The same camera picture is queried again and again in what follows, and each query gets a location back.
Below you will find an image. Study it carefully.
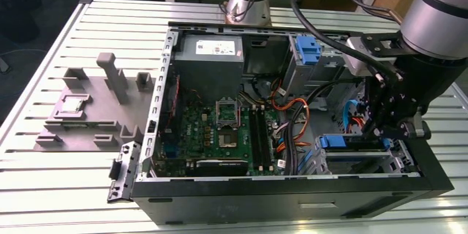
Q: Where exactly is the thin red wire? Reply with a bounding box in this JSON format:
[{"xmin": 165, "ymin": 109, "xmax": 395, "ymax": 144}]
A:
[{"xmin": 164, "ymin": 75, "xmax": 183, "ymax": 133}]

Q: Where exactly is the grey parts rack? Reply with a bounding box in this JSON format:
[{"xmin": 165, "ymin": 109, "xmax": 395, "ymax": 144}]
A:
[{"xmin": 33, "ymin": 52, "xmax": 156, "ymax": 153}]

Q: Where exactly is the grey metal disk bay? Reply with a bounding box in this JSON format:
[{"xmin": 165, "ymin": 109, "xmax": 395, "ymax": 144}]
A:
[{"xmin": 297, "ymin": 133, "xmax": 420, "ymax": 176}]

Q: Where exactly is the black cable bundle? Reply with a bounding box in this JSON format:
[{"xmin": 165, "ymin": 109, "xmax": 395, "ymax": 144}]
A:
[{"xmin": 283, "ymin": 78, "xmax": 367, "ymax": 176}]

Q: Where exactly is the orange yellow power wire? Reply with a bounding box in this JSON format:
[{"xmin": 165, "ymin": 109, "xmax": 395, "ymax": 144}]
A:
[{"xmin": 349, "ymin": 116, "xmax": 367, "ymax": 135}]

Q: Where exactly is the grey expansion slot latch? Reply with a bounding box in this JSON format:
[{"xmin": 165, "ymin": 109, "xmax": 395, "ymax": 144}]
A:
[{"xmin": 107, "ymin": 140, "xmax": 143, "ymax": 204}]

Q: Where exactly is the black graphics card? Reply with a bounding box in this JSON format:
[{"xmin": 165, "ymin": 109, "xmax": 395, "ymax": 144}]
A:
[{"xmin": 184, "ymin": 158, "xmax": 251, "ymax": 178}]

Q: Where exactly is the blue data wire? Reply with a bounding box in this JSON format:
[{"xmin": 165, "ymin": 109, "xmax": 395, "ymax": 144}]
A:
[{"xmin": 343, "ymin": 99, "xmax": 363, "ymax": 135}]

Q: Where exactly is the blue plastic drive latch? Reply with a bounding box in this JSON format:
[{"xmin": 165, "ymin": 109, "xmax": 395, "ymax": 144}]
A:
[{"xmin": 296, "ymin": 36, "xmax": 323, "ymax": 65}]

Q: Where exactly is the silver CPU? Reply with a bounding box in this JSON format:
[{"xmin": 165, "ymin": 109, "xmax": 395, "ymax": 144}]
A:
[{"xmin": 60, "ymin": 99, "xmax": 84, "ymax": 113}]

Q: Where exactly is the black RAM slot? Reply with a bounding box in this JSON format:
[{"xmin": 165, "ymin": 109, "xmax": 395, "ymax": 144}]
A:
[
  {"xmin": 249, "ymin": 104, "xmax": 265, "ymax": 172},
  {"xmin": 260, "ymin": 104, "xmax": 275, "ymax": 172}
]

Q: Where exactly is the CPU socket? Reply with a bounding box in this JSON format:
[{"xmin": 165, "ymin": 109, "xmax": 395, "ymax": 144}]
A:
[{"xmin": 217, "ymin": 132, "xmax": 243, "ymax": 149}]

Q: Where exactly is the black PC case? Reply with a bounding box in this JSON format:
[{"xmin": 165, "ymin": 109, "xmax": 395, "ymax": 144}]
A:
[{"xmin": 129, "ymin": 21, "xmax": 456, "ymax": 226}]

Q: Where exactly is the hard disk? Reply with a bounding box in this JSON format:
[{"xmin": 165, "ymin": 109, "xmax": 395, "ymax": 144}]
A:
[{"xmin": 299, "ymin": 134, "xmax": 395, "ymax": 175}]

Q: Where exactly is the orange wire bundle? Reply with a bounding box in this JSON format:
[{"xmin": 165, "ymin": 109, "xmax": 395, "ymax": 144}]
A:
[{"xmin": 269, "ymin": 76, "xmax": 312, "ymax": 154}]

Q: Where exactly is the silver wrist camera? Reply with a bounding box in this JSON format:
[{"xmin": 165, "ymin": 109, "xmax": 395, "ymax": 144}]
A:
[{"xmin": 345, "ymin": 36, "xmax": 380, "ymax": 77}]

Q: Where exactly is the grey power supply unit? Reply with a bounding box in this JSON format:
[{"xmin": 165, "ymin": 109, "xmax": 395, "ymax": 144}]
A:
[{"xmin": 171, "ymin": 34, "xmax": 245, "ymax": 106}]

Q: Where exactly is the metal socket cover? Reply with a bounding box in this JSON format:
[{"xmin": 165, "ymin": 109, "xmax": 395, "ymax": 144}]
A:
[{"xmin": 215, "ymin": 97, "xmax": 243, "ymax": 131}]

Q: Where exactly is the green motherboard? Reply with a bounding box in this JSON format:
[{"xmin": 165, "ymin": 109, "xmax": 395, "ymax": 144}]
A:
[{"xmin": 153, "ymin": 102, "xmax": 289, "ymax": 177}]

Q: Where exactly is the blue expansion slot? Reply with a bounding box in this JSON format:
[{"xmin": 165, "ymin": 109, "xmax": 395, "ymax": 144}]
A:
[{"xmin": 164, "ymin": 142, "xmax": 179, "ymax": 158}]

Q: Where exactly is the grey optical drive cage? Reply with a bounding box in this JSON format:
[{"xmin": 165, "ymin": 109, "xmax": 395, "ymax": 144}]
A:
[{"xmin": 283, "ymin": 34, "xmax": 368, "ymax": 100}]

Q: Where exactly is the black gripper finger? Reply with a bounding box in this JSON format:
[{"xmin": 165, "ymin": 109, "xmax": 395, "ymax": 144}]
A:
[
  {"xmin": 377, "ymin": 114, "xmax": 433, "ymax": 141},
  {"xmin": 360, "ymin": 76, "xmax": 385, "ymax": 139}
]

